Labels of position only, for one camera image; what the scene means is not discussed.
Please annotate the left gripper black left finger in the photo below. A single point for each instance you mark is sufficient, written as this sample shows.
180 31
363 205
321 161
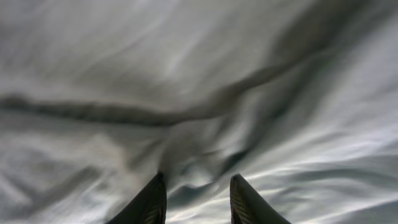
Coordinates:
149 206

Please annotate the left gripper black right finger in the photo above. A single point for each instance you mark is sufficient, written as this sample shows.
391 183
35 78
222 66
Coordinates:
248 207

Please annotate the light blue t-shirt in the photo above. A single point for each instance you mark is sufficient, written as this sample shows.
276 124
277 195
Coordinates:
299 97

